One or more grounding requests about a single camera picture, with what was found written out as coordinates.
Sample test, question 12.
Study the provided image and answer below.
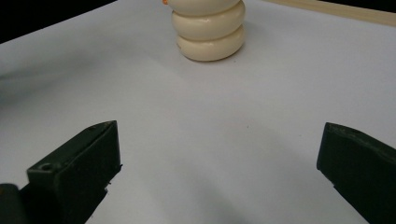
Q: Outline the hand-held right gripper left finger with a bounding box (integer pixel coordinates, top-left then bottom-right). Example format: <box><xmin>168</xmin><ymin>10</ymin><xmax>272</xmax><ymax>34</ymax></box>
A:
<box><xmin>25</xmin><ymin>119</ymin><xmax>123</xmax><ymax>224</ymax></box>

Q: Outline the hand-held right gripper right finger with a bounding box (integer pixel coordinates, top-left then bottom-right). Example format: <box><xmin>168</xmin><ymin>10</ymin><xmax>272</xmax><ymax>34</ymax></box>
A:
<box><xmin>316</xmin><ymin>121</ymin><xmax>396</xmax><ymax>224</ymax></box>

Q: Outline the wooden table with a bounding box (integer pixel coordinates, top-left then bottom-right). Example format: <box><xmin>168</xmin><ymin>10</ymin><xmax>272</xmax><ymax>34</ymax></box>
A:
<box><xmin>261</xmin><ymin>0</ymin><xmax>396</xmax><ymax>28</ymax></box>

